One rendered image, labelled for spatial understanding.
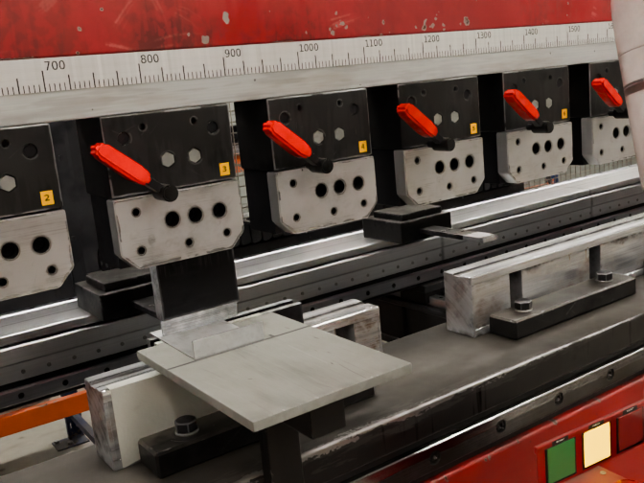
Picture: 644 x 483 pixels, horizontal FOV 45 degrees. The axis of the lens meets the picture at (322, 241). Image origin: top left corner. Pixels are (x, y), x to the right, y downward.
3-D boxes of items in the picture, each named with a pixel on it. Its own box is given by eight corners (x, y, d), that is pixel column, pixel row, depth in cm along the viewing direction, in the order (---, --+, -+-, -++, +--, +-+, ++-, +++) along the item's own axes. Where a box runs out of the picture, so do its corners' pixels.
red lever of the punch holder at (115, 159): (103, 139, 75) (182, 190, 81) (89, 138, 79) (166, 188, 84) (94, 154, 75) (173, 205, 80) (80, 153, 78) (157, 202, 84)
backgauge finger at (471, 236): (464, 256, 122) (463, 224, 121) (362, 238, 143) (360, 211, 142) (516, 241, 128) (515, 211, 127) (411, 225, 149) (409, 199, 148)
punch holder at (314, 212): (282, 237, 93) (267, 98, 90) (247, 229, 100) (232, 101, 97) (379, 215, 101) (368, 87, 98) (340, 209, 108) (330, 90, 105)
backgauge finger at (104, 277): (146, 347, 93) (140, 308, 91) (78, 307, 114) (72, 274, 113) (234, 322, 99) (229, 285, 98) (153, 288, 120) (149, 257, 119)
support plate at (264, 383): (254, 433, 66) (252, 422, 66) (137, 358, 87) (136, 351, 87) (412, 372, 76) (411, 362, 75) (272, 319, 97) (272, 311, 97)
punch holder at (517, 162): (509, 185, 115) (504, 72, 112) (468, 182, 122) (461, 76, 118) (573, 171, 123) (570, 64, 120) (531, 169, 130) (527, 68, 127)
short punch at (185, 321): (166, 338, 90) (154, 259, 88) (159, 334, 91) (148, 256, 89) (241, 316, 95) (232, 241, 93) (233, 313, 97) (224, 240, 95)
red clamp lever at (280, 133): (277, 117, 86) (336, 163, 92) (259, 117, 89) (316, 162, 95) (269, 130, 86) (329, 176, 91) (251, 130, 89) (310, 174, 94)
